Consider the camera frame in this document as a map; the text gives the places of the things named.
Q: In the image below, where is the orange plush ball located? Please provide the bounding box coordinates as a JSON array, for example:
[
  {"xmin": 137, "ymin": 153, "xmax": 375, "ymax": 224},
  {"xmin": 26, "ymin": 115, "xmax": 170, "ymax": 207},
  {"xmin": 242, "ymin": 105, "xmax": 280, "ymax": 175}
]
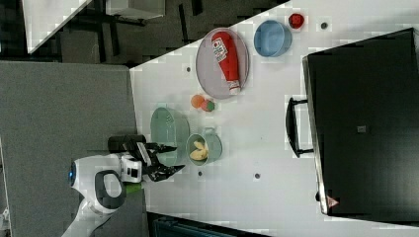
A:
[{"xmin": 191, "ymin": 95, "xmax": 205, "ymax": 109}]

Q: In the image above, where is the green slotted spatula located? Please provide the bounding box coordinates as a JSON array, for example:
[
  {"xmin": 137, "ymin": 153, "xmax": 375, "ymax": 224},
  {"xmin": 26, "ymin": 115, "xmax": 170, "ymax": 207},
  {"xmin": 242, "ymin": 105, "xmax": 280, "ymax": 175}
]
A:
[{"xmin": 125, "ymin": 183, "xmax": 142, "ymax": 195}]

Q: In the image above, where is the green metal mug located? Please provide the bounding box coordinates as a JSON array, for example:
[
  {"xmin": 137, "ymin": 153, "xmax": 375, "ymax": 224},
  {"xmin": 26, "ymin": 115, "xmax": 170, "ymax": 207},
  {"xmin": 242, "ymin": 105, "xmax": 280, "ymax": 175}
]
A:
[{"xmin": 186, "ymin": 127, "xmax": 222, "ymax": 166}]

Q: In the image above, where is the green perforated colander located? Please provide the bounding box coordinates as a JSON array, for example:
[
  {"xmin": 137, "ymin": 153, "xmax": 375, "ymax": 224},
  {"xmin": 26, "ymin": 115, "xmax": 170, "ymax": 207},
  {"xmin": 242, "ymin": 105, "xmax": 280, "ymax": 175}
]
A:
[{"xmin": 150, "ymin": 108, "xmax": 190, "ymax": 166}]

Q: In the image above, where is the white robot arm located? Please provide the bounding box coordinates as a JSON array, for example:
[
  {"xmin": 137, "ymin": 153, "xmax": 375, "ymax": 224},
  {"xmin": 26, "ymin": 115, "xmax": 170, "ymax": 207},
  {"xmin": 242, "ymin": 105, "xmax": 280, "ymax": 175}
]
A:
[{"xmin": 62, "ymin": 135, "xmax": 183, "ymax": 237}]

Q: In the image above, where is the light blue bowl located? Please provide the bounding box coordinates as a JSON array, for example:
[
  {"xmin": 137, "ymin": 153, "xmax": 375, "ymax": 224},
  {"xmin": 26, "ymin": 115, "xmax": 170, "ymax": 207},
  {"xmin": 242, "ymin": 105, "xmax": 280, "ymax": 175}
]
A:
[{"xmin": 253, "ymin": 20, "xmax": 293, "ymax": 57}]

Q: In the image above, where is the grey round plate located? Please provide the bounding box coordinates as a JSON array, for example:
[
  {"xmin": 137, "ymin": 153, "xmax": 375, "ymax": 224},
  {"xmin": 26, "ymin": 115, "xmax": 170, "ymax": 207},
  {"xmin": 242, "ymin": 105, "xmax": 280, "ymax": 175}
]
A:
[{"xmin": 196, "ymin": 28, "xmax": 249, "ymax": 100}]

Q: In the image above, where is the black toaster oven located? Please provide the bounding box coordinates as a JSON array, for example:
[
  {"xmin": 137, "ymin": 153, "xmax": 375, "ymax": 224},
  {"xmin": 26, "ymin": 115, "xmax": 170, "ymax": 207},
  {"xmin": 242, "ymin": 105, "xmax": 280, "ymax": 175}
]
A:
[{"xmin": 302, "ymin": 28, "xmax": 419, "ymax": 226}]

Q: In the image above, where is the yellow plush peeled banana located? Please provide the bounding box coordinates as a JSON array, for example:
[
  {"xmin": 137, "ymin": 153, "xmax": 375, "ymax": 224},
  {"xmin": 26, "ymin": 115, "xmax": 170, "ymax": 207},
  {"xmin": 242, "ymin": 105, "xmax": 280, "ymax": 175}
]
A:
[{"xmin": 190, "ymin": 141, "xmax": 209, "ymax": 161}]

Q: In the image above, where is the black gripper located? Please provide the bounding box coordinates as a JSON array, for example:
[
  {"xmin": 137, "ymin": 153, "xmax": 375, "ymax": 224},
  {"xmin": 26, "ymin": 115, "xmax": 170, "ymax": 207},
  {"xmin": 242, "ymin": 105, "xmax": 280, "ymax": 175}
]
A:
[{"xmin": 121, "ymin": 141, "xmax": 184, "ymax": 183}]

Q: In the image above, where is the red plush ketchup bottle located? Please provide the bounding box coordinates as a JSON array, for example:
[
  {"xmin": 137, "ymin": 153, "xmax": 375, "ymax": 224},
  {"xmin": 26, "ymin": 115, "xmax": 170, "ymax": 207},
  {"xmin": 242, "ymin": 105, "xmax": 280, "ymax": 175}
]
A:
[{"xmin": 211, "ymin": 31, "xmax": 241, "ymax": 95}]

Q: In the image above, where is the red plush strawberry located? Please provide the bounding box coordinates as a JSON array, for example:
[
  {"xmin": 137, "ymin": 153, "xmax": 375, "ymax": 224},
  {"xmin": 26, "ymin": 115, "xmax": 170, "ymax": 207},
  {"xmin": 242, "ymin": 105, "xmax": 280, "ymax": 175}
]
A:
[{"xmin": 201, "ymin": 100, "xmax": 215, "ymax": 112}]

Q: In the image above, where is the small red cup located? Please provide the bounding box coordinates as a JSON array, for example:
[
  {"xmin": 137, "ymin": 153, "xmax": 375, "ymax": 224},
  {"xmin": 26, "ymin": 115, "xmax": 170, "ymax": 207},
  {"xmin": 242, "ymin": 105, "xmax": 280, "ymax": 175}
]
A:
[{"xmin": 289, "ymin": 13, "xmax": 304, "ymax": 30}]

